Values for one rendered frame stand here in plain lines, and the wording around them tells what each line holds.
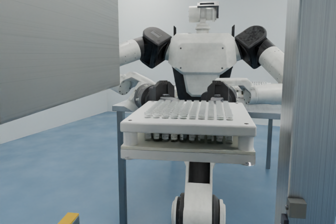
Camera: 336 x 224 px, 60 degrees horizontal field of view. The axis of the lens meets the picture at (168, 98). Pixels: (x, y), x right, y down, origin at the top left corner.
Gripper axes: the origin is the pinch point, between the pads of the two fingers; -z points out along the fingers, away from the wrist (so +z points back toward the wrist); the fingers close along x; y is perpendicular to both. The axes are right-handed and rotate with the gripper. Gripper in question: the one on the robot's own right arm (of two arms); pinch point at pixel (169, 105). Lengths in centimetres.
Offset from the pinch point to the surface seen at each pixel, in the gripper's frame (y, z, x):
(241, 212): -103, 97, 102
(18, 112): 32, -49, -9
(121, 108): -13, 102, 18
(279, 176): 0.7, -39.4, 4.3
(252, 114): -74, 55, 18
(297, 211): 2.8, -44.6, 6.4
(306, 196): 1.0, -44.1, 5.0
